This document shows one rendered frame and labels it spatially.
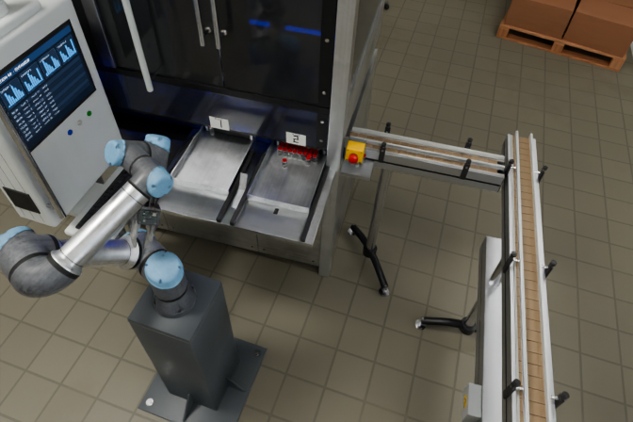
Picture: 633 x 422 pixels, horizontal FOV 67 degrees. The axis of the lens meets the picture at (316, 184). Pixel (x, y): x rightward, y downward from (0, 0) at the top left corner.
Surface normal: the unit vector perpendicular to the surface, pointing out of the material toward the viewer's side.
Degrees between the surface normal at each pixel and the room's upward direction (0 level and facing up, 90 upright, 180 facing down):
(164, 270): 7
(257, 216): 0
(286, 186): 0
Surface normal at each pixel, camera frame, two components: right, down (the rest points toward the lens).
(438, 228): 0.04, -0.66
